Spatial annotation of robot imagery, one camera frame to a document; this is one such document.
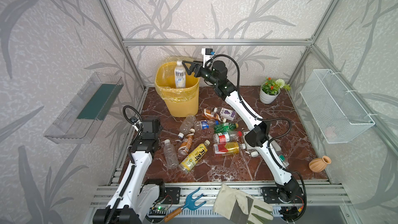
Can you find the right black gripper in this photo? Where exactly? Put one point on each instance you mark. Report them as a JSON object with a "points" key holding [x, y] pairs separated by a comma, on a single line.
{"points": [[196, 69]]}

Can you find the white label tea bottle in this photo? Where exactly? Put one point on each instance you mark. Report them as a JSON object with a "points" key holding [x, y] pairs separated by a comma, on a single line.
{"points": [[180, 75]]}

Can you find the brown orange label bottle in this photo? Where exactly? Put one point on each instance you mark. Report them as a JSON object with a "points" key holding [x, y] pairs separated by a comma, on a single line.
{"points": [[186, 144]]}

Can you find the yellow label tea bottle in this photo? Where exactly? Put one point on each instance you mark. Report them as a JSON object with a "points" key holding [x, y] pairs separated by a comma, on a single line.
{"points": [[194, 157]]}

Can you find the red yellow label bottle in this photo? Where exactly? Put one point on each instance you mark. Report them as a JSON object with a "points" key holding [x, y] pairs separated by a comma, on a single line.
{"points": [[229, 148]]}

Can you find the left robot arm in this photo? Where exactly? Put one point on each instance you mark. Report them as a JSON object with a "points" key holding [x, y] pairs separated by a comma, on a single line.
{"points": [[135, 196]]}

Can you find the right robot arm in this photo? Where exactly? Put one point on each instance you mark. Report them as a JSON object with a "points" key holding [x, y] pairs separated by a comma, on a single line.
{"points": [[289, 183]]}

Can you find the clear yellow bin liner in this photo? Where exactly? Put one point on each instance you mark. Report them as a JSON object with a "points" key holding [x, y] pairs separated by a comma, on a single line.
{"points": [[165, 82]]}

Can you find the yellow ribbed waste bin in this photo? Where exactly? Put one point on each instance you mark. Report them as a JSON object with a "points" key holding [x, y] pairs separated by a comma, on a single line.
{"points": [[180, 102]]}

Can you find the clear crushed bottle white cap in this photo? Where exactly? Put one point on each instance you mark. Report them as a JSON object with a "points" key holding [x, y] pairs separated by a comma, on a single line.
{"points": [[186, 125]]}

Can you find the brown coffee drink bottle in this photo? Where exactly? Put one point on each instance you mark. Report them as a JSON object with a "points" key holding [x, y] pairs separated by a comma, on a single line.
{"points": [[212, 115]]}

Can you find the blue label crushed bottle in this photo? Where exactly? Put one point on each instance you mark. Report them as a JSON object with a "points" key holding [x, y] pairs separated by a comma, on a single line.
{"points": [[205, 124]]}

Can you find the grape juice bottle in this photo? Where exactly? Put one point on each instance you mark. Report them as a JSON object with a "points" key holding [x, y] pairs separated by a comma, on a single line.
{"points": [[225, 113]]}

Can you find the green plastic bottle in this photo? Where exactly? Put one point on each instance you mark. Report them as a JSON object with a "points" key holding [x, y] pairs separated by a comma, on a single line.
{"points": [[225, 127]]}

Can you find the red label clear bottle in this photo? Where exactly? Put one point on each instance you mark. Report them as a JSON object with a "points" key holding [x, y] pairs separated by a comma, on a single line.
{"points": [[227, 136]]}

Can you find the white pot with flowers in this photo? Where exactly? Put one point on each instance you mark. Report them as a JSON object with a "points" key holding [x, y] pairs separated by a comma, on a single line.
{"points": [[271, 88]]}

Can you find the blue garden hand fork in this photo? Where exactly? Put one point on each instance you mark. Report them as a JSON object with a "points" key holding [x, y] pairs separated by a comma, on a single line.
{"points": [[190, 203]]}

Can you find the small green cap bottle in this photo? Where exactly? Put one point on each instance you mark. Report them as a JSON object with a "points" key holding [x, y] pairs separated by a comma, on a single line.
{"points": [[284, 161]]}

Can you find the terracotta clay vase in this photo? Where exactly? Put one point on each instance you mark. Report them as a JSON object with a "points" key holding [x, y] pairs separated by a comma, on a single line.
{"points": [[319, 164]]}

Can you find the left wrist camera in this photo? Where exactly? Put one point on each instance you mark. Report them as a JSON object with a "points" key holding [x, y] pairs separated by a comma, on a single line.
{"points": [[135, 123]]}

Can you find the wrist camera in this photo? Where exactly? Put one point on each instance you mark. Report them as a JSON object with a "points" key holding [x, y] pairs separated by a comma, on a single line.
{"points": [[207, 53], [135, 123]]}

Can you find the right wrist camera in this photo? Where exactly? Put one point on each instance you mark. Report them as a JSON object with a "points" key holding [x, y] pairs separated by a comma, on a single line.
{"points": [[207, 53]]}

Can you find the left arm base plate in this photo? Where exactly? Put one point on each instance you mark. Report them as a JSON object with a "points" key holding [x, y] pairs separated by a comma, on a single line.
{"points": [[172, 195]]}

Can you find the clear acrylic wall shelf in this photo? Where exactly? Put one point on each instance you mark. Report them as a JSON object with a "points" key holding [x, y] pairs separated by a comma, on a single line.
{"points": [[80, 121]]}

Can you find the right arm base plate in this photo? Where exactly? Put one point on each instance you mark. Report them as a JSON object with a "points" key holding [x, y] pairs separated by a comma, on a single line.
{"points": [[270, 196]]}

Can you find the white wire mesh basket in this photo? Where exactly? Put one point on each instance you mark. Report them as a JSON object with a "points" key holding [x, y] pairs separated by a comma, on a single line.
{"points": [[339, 115]]}

